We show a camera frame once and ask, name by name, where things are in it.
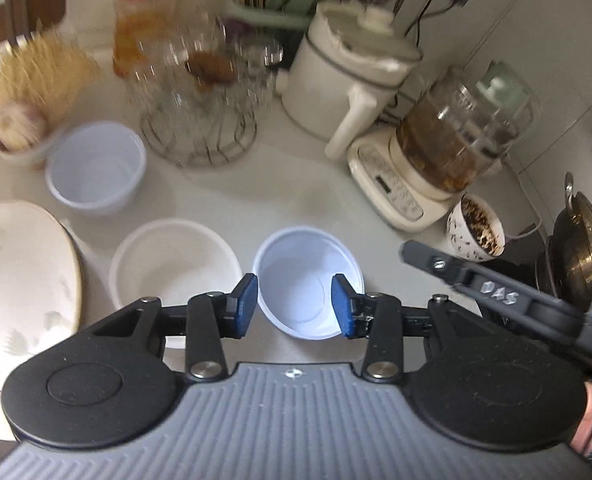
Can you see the white ceramic bowl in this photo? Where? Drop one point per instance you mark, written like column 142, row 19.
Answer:
column 173, row 265

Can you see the small light blue cup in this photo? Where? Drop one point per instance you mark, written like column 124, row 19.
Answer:
column 301, row 270

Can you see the white garlic bowl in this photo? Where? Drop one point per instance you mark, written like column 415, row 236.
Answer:
column 31, row 152

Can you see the pale green plastic jug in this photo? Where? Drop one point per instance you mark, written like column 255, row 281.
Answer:
column 508, row 82

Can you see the pale green utensil holder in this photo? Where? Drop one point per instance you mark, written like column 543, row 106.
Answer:
column 276, row 10

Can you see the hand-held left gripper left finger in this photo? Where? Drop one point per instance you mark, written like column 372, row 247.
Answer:
column 246, row 305

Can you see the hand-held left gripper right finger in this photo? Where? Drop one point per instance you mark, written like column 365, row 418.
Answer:
column 343, row 305

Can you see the steel pot with lid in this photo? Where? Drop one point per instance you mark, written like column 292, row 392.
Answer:
column 580, row 245

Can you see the red lidded clear jar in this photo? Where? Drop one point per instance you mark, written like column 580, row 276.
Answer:
column 143, row 30

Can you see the cream kettle base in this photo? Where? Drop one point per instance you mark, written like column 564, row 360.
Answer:
column 390, row 180

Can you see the pale blue plastic bowl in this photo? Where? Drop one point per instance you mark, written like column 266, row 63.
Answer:
column 96, row 165

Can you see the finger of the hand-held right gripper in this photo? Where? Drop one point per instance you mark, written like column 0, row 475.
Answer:
column 428, row 260

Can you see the glass health kettle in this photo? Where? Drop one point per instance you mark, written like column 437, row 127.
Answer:
column 460, row 130

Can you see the garlic bulb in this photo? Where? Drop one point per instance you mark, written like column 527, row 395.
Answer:
column 13, row 122

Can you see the brown rimmed leaf print plate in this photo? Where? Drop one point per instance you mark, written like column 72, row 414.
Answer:
column 21, row 275

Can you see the brown lump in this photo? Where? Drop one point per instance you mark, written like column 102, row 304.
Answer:
column 211, row 67

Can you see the bundle of dried noodles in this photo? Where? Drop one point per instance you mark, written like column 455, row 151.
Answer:
column 41, row 75

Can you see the patterned cup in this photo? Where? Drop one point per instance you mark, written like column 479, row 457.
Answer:
column 475, row 232

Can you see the white electric cooking pot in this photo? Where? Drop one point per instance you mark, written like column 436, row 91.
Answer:
column 336, row 75

